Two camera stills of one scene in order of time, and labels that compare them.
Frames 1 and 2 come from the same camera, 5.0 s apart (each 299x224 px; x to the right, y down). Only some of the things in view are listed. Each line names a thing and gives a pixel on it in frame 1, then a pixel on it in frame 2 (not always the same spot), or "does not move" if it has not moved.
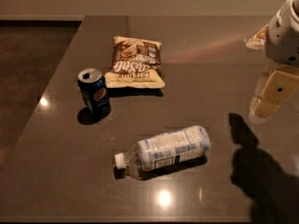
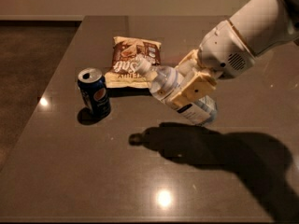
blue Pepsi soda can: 92,85 does not move
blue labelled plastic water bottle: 156,150 to 202,110
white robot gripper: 282,41 to 221,49
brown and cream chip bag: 135,63 does not move
